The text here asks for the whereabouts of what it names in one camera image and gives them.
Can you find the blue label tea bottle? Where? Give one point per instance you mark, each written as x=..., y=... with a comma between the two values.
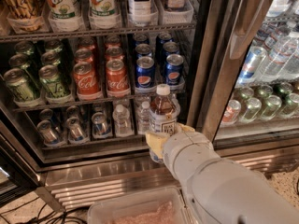
x=162, y=115
x=140, y=11

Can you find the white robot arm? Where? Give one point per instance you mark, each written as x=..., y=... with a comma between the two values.
x=218, y=190

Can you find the middle water bottle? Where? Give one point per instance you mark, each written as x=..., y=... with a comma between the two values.
x=143, y=117

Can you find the left water bottle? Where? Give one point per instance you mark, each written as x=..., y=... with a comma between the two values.
x=122, y=121

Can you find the stainless fridge door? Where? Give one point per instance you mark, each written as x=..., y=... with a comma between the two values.
x=228, y=27

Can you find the green 7UP bottle right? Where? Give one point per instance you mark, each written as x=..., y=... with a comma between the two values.
x=104, y=13

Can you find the green 7up bottle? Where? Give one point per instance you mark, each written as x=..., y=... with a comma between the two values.
x=64, y=15
x=104, y=13

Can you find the green 7UP bottle left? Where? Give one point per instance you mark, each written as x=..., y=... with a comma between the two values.
x=64, y=15

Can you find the brown drink bottle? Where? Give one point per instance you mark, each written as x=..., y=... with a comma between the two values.
x=27, y=11

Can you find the right Red Bull can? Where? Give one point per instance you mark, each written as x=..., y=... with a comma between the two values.
x=101, y=127

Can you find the red bull can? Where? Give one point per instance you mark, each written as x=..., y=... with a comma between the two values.
x=50, y=135
x=76, y=132
x=101, y=127

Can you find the front right Pepsi can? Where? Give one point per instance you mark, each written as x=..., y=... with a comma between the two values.
x=173, y=69

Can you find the pepsi can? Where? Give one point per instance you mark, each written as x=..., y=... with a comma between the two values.
x=173, y=69
x=144, y=72

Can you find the left clear plastic bin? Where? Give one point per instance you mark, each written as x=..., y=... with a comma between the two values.
x=153, y=206

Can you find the front left Pepsi can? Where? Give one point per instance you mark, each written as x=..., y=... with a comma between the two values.
x=144, y=72

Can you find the front right Coca-Cola can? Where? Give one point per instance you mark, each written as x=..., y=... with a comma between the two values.
x=117, y=78

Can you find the coca-cola can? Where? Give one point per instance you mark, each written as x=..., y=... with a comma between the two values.
x=117, y=78
x=85, y=78

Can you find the middle Red Bull can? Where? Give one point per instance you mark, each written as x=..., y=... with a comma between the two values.
x=76, y=132

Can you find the front left Coca-Cola can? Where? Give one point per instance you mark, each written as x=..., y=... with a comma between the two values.
x=85, y=78

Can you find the left Red Bull can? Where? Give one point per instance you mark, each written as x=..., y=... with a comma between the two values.
x=50, y=135

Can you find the front right green can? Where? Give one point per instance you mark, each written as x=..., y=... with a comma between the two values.
x=51, y=80

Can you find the green can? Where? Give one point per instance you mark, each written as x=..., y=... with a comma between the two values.
x=21, y=86
x=51, y=80

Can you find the front left green can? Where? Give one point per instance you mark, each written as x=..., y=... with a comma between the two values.
x=21, y=86

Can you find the middle wire shelf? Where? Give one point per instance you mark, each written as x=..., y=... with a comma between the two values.
x=86, y=102

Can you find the wire shelf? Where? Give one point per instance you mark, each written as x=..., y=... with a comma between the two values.
x=118, y=31
x=86, y=102

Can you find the top wire shelf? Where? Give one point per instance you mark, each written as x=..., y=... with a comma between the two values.
x=118, y=31

